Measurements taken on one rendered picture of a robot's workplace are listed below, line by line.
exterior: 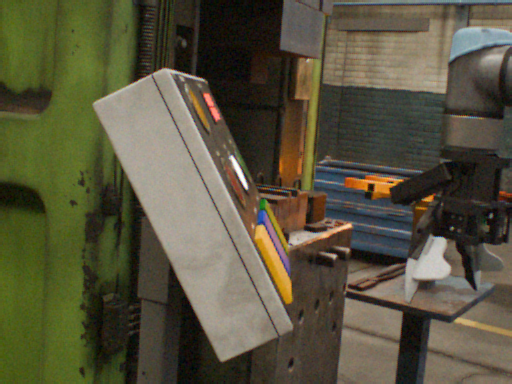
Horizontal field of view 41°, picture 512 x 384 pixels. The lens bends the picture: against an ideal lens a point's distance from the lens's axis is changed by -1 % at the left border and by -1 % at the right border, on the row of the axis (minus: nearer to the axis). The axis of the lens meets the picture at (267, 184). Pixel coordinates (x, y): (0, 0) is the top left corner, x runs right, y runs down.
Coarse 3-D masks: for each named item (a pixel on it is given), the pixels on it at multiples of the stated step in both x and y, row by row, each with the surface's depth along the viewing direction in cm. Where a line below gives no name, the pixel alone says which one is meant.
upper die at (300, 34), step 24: (216, 0) 129; (240, 0) 127; (264, 0) 125; (288, 0) 125; (216, 24) 130; (240, 24) 128; (264, 24) 126; (288, 24) 126; (312, 24) 137; (216, 48) 135; (240, 48) 130; (264, 48) 126; (288, 48) 128; (312, 48) 138
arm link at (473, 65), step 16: (464, 32) 85; (480, 32) 84; (496, 32) 83; (464, 48) 85; (480, 48) 84; (496, 48) 84; (448, 64) 88; (464, 64) 85; (480, 64) 84; (496, 64) 82; (448, 80) 88; (464, 80) 85; (480, 80) 84; (496, 80) 82; (448, 96) 87; (464, 96) 85; (480, 96) 84; (496, 96) 83; (448, 112) 87; (464, 112) 85; (480, 112) 84; (496, 112) 85
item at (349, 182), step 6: (348, 180) 177; (354, 180) 177; (360, 180) 176; (366, 180) 177; (348, 186) 178; (354, 186) 177; (360, 186) 176; (366, 186) 175; (378, 186) 173; (384, 186) 172; (390, 186) 172; (426, 198) 167; (432, 198) 166; (504, 198) 157; (510, 198) 156
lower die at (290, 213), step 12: (264, 192) 139; (276, 192) 138; (288, 192) 137; (300, 192) 144; (276, 204) 132; (288, 204) 137; (300, 204) 143; (276, 216) 133; (288, 216) 138; (300, 216) 144; (288, 228) 139; (300, 228) 144
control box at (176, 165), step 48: (144, 96) 64; (144, 144) 65; (192, 144) 64; (144, 192) 65; (192, 192) 65; (192, 240) 66; (240, 240) 66; (192, 288) 66; (240, 288) 66; (240, 336) 67
